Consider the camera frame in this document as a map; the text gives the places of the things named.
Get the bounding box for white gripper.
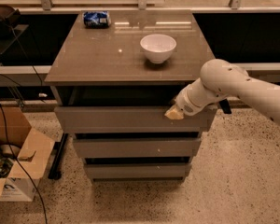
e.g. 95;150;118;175
165;86;208;120

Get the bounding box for grey top drawer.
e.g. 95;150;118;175
55;105;217;133

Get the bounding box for grey drawer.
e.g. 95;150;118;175
55;105;217;133
84;163;190;180
73;138;201;158

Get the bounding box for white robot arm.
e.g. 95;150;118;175
165;59;280;126

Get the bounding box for grey middle drawer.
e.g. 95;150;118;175
73;138;201;158

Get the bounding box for grey bottom drawer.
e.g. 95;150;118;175
84;163;190;180

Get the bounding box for grey drawer cabinet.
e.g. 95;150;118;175
45;9;228;183

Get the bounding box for open cardboard box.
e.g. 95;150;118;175
0;107;54;202

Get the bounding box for white ceramic bowl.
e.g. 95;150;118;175
140;34;176;63

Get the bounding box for blue snack packet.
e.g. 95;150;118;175
83;11;111;28

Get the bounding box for black table leg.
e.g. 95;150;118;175
48;133;68;180

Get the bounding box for black device on shelf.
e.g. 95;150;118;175
0;5;21;37

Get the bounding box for black cable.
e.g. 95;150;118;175
0;14;49;224

